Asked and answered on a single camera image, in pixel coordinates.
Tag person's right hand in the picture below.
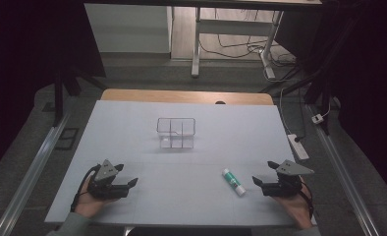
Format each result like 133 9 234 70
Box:
272 176 314 231

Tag green and white glue stick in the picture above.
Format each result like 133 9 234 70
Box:
221 167 248 198

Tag white cabinet panel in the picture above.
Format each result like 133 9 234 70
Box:
83 3 174 54

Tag person's left hand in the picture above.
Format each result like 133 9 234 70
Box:
74 175 118 219

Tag white power strip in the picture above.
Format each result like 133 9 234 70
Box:
286 133 310 161

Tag white table cover sheet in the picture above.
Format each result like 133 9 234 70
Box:
44 99 317 228

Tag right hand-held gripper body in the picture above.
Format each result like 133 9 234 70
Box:
261 158 315 198

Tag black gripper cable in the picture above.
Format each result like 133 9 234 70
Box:
299 180 315 220
70 164 102 213

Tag clear plastic divided organizer box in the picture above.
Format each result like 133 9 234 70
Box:
155 116 196 150

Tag white desk frame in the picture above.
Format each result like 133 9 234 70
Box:
191 6 285 81

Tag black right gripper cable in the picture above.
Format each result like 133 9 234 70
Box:
299 180 315 220

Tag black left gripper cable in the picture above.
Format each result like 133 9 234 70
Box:
70 164 102 213

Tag black floor plate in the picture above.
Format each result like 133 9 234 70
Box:
54 127 81 151

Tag aluminium floor rail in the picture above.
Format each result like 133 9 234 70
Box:
0 109 72 236
307 103 382 236

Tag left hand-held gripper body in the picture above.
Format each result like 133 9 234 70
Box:
87 158 131 200

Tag black floor cables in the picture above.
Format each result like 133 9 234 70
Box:
199 8 298 67

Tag black stand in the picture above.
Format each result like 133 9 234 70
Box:
259 19 357 136
51 63 109 128

